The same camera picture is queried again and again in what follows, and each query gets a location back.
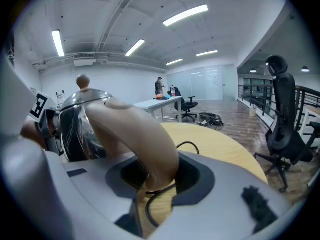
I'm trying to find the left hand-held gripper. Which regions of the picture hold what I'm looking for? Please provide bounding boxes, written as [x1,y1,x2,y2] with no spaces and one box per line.
[0,56,62,158]

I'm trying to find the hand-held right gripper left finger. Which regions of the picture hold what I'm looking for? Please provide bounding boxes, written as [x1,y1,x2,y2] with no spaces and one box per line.
[0,134,152,240]

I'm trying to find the metal step ladder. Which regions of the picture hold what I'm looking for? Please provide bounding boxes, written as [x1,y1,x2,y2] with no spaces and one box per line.
[55,89,67,108]

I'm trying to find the pile of black cables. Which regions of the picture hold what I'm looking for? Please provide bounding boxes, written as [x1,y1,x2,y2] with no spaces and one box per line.
[197,111,225,130]

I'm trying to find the steel kettle with beige handle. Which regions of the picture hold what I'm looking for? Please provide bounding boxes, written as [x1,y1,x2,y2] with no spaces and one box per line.
[58,74,181,193]

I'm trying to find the black high-back office chair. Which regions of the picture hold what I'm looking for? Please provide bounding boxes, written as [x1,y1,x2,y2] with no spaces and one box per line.
[254,55,316,193]

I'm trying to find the black metal railing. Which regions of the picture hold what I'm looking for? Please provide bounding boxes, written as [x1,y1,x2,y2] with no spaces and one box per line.
[238,83,320,137]

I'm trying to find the white ceiling air conditioner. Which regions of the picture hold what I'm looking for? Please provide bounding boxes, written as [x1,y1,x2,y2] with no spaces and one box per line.
[73,53,97,68]

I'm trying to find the frosted glass partition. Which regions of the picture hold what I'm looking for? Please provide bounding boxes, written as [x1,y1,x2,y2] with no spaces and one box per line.
[166,66,224,101]

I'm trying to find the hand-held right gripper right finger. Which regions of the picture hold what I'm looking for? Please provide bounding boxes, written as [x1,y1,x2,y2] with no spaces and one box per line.
[147,150,305,240]

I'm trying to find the person's left forearm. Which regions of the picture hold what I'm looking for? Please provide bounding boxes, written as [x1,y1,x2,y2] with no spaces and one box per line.
[20,118,49,150]

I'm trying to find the black power cable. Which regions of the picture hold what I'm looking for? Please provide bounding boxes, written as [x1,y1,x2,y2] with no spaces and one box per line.
[144,141,201,229]

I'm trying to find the long white table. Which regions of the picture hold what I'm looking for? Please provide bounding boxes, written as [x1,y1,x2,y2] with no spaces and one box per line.
[133,95,184,124]

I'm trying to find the black low-back office chair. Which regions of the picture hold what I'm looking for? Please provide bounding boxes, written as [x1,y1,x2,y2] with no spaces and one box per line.
[174,86,200,123]

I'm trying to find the white desk with wooden top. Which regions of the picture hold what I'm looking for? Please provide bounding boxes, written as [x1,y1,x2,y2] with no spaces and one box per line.
[298,104,320,149]

